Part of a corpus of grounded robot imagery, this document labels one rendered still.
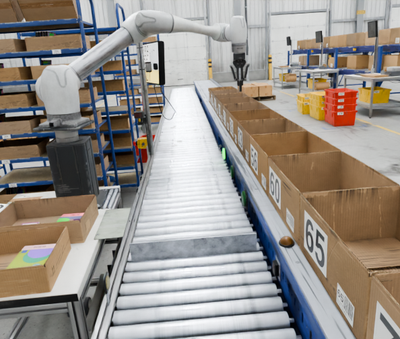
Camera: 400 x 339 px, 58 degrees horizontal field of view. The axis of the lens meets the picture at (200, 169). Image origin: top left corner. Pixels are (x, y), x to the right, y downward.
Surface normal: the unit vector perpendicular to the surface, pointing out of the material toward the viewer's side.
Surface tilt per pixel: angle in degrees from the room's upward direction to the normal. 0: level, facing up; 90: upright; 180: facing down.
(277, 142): 90
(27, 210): 89
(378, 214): 90
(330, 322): 0
